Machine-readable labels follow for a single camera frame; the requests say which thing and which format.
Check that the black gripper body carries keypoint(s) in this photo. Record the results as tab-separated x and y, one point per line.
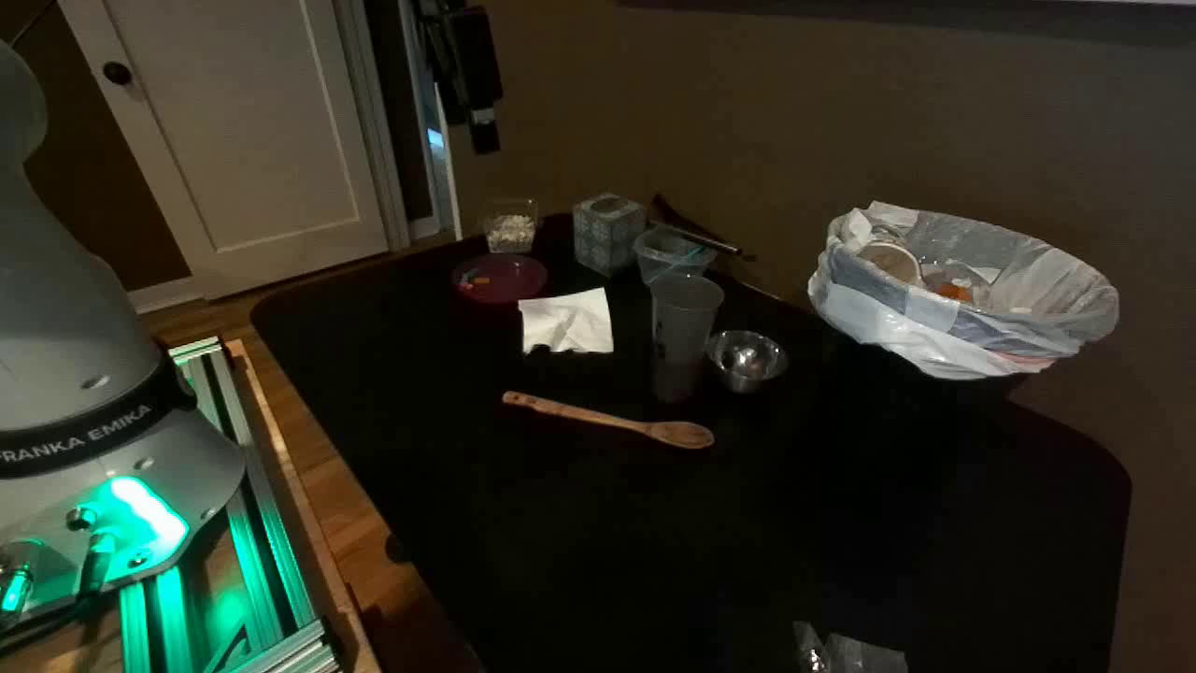
463	61

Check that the wooden spoon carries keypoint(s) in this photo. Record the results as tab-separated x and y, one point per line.
609	419

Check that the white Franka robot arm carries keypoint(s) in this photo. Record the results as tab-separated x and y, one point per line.
60	337

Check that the translucent plastic cup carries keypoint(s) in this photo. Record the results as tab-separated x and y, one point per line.
685	328

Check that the red round plate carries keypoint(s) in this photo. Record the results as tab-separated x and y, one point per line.
502	278

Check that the square grey lidded container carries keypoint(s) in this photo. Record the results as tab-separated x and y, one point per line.
605	231

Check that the white crumpled napkin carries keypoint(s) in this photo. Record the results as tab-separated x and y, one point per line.
566	324

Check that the clear glass food container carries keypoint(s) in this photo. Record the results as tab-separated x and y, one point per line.
671	254

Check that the white panelled door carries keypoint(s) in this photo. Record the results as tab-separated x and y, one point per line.
248	124

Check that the long dark kitchen utensil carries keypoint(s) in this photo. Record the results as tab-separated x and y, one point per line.
704	234

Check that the trash bin with white bag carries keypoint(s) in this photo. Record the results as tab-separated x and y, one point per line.
964	300

